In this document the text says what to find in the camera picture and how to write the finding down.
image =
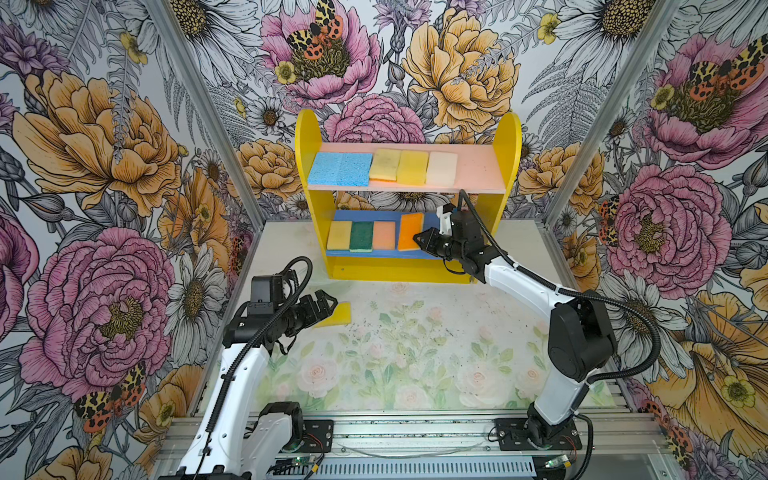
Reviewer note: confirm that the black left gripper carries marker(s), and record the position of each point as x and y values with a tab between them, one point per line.
307	303

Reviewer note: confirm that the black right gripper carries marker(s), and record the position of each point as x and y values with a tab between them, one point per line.
429	244

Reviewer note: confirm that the bright yellow sponge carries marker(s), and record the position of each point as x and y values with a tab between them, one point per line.
340	317

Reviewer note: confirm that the orange sponge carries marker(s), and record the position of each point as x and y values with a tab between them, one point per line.
410	225

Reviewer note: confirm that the peach pink sponge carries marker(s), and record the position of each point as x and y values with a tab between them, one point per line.
384	236

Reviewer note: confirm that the dark green scouring pad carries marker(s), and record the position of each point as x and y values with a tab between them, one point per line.
361	237

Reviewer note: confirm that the pale pink sponge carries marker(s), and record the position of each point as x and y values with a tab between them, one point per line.
441	169

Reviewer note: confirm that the yellow sponge with green back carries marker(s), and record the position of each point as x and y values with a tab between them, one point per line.
339	236

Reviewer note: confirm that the dull yellow sponge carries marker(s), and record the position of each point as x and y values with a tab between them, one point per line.
385	164

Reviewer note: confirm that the blue cellulose sponge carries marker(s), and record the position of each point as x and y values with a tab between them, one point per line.
354	169
326	169

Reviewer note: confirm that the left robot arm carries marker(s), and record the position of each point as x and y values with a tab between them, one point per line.
223	446

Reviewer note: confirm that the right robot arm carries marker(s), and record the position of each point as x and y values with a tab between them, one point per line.
580	339

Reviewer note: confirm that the yellow shelf with coloured boards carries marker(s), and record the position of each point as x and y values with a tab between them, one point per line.
487	171

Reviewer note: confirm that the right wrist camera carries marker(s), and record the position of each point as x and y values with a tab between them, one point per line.
444	214

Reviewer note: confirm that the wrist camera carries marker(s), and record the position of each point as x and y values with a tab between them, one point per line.
268	293
444	214

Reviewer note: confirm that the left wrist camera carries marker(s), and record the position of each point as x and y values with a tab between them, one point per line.
268	293

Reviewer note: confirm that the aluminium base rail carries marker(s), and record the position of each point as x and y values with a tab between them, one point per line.
614	443

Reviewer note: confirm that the aluminium frame post right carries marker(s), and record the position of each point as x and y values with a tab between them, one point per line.
660	17

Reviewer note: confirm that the aluminium frame post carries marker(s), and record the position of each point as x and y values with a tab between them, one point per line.
660	17
188	72

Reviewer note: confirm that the aluminium frame post left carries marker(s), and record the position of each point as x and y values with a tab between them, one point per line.
188	72

